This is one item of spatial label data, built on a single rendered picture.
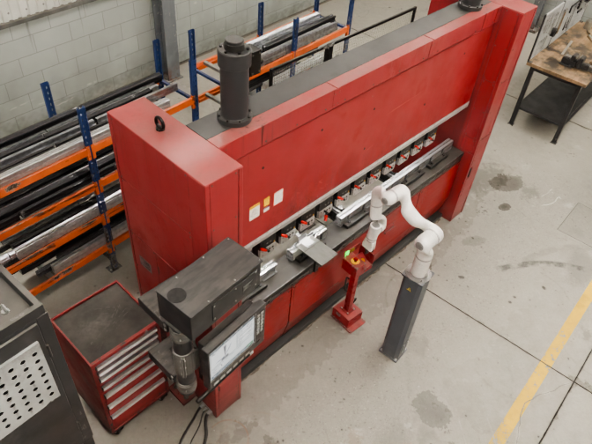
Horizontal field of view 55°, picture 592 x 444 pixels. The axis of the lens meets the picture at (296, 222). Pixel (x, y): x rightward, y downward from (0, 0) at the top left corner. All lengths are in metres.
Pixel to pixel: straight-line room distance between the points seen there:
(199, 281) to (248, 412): 1.99
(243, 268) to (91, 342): 1.37
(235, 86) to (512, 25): 2.83
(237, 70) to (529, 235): 4.32
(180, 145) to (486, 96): 3.25
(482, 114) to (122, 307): 3.57
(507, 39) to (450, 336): 2.58
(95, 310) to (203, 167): 1.53
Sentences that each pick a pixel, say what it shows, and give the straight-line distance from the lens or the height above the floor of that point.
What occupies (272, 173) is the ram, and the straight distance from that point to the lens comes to 3.52.
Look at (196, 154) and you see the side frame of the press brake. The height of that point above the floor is 2.30.
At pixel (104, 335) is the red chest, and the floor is 0.98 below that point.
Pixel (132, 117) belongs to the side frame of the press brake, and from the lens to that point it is 3.30.
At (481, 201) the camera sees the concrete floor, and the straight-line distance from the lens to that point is 6.75.
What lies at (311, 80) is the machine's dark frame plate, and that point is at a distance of 3.66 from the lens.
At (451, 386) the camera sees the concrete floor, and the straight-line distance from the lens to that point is 5.03.
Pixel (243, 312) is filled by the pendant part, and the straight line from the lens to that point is 3.14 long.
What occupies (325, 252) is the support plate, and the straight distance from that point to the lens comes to 4.30.
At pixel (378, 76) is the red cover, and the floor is 2.23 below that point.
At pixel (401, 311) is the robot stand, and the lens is 4.55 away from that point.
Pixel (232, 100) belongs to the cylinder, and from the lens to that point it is 3.11.
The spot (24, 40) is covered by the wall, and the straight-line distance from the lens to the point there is 7.16.
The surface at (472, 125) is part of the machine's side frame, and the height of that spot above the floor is 1.18.
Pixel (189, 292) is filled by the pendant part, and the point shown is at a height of 1.95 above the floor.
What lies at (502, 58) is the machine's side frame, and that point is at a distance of 5.34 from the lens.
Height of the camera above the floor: 4.10
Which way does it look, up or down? 43 degrees down
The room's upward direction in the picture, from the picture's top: 6 degrees clockwise
